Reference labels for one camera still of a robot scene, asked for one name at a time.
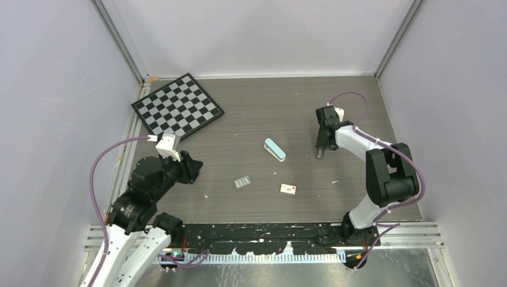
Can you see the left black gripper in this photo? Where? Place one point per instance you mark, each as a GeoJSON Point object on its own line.
{"type": "Point", "coordinates": [189, 167]}

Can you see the small white staple box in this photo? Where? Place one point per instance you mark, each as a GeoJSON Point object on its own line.
{"type": "Point", "coordinates": [288, 189]}

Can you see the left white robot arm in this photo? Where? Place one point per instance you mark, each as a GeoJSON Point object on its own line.
{"type": "Point", "coordinates": [135, 233]}

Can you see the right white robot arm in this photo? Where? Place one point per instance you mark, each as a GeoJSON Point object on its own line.
{"type": "Point", "coordinates": [390, 177]}

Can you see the black white chessboard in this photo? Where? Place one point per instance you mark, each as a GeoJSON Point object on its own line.
{"type": "Point", "coordinates": [181, 107]}

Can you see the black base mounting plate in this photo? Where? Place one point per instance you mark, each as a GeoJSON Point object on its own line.
{"type": "Point", "coordinates": [271, 238]}

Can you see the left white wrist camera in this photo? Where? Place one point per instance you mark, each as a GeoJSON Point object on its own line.
{"type": "Point", "coordinates": [167, 145]}

